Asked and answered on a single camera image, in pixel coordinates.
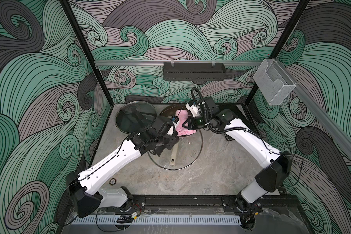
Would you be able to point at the clear wall bin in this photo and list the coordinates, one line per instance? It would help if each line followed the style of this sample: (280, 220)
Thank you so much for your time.
(274, 81)

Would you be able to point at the aluminium back rail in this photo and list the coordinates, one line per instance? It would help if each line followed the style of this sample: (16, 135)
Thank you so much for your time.
(136, 62)

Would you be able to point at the aluminium right rail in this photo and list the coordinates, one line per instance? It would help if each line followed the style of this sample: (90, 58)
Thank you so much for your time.
(329, 102)

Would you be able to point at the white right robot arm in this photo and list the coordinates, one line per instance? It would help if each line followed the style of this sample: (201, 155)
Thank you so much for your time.
(275, 164)

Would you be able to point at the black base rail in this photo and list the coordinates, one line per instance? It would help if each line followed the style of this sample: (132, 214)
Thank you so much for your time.
(229, 203)

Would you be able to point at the glass pot lid black knob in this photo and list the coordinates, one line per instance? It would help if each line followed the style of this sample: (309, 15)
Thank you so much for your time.
(183, 154)

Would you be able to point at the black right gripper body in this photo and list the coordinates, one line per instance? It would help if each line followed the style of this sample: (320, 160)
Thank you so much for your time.
(197, 123)

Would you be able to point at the aluminium rail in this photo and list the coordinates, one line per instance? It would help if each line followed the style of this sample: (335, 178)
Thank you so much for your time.
(136, 62)
(329, 102)

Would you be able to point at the black case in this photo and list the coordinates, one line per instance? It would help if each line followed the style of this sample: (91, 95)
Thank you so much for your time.
(237, 109)

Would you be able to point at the black wall shelf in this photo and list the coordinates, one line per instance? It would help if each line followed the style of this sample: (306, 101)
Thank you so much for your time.
(194, 72)

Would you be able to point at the brown pan beige handle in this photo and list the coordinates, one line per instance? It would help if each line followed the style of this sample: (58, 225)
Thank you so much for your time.
(182, 113)

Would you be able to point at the black frying pan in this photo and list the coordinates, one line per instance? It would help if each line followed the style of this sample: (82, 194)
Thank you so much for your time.
(134, 125)

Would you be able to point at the red poker chip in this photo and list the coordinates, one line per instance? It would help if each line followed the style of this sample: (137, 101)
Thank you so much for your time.
(112, 181)

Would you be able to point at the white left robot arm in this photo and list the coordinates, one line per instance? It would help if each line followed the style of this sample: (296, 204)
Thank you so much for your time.
(86, 188)

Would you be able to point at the white cable duct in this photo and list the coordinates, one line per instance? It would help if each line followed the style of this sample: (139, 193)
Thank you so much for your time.
(163, 220)

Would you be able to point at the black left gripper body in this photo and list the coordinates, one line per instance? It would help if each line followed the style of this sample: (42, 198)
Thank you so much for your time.
(165, 142)

